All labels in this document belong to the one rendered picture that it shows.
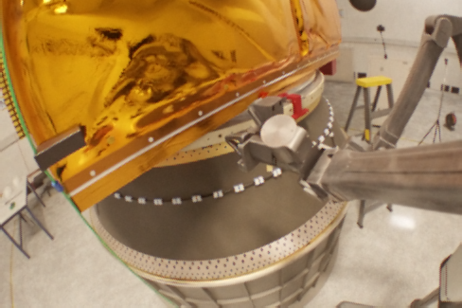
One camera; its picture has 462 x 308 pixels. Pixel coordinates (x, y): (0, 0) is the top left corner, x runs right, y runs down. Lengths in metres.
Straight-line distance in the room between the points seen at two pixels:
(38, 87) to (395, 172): 0.49
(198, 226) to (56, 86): 0.67
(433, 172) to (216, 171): 0.68
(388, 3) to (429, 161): 8.06
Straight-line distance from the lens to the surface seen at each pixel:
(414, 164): 0.20
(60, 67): 0.40
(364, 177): 0.24
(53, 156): 0.37
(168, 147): 0.51
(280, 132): 0.30
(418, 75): 0.58
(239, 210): 0.79
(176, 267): 0.95
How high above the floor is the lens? 1.99
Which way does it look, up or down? 26 degrees down
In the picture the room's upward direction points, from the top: 12 degrees counter-clockwise
